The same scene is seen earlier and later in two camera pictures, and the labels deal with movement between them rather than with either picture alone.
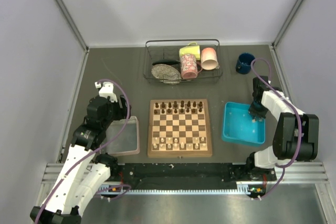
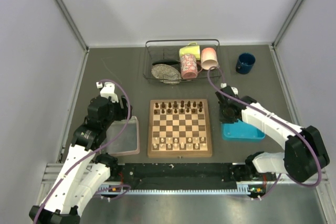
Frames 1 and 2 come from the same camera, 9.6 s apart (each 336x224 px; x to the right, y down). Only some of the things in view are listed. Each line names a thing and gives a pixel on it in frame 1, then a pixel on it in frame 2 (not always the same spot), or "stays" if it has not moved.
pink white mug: x=209 y=59 stays
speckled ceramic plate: x=166 y=73 stays
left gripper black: x=122 y=112 stays
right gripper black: x=256 y=115 → x=222 y=118
